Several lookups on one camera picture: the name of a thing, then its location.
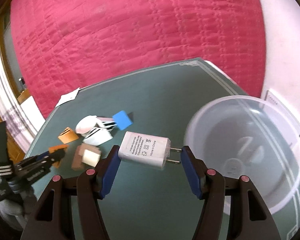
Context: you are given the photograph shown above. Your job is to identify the orange striped wedge block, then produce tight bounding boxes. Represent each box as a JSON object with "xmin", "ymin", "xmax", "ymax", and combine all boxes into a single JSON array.
[{"xmin": 58, "ymin": 127, "xmax": 79, "ymax": 144}]

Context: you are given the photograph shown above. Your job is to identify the beige wooden block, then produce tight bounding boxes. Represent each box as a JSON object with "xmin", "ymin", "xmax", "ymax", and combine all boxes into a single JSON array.
[{"xmin": 71, "ymin": 143, "xmax": 102, "ymax": 170}]

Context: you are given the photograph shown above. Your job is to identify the white striped wedge block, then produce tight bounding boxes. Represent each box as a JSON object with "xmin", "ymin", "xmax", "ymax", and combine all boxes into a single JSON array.
[{"xmin": 83, "ymin": 127, "xmax": 113, "ymax": 146}]

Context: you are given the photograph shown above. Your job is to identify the white USB power adapter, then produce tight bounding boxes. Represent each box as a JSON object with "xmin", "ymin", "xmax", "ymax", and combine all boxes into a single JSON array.
[{"xmin": 118, "ymin": 131, "xmax": 181, "ymax": 170}]

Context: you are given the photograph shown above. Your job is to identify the blue foam block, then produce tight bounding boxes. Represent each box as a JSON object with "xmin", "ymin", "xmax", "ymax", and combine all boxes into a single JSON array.
[{"xmin": 112, "ymin": 111, "xmax": 133, "ymax": 131}]

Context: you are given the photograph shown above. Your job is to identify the white round lid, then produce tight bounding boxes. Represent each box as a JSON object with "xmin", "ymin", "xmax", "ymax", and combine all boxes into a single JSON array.
[{"xmin": 75, "ymin": 115, "xmax": 97, "ymax": 136}]

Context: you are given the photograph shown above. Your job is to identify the white paper label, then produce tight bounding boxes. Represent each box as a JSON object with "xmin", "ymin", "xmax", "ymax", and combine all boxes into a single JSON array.
[{"xmin": 55, "ymin": 87, "xmax": 80, "ymax": 107}]

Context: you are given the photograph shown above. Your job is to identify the clear plastic bowl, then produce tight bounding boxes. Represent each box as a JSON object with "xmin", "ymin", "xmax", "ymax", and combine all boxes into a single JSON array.
[{"xmin": 184, "ymin": 95, "xmax": 300, "ymax": 214}]

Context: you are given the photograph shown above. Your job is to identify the green table mat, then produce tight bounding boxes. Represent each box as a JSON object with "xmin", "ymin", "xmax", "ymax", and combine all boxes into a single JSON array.
[{"xmin": 25, "ymin": 57, "xmax": 300, "ymax": 240}]

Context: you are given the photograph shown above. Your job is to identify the red quilted bedspread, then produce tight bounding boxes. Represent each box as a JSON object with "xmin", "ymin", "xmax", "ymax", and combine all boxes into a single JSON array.
[{"xmin": 10, "ymin": 0, "xmax": 266, "ymax": 117}]

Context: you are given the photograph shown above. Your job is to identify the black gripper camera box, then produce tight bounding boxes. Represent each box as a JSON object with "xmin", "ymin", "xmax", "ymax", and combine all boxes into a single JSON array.
[{"xmin": 0, "ymin": 121, "xmax": 14, "ymax": 180}]

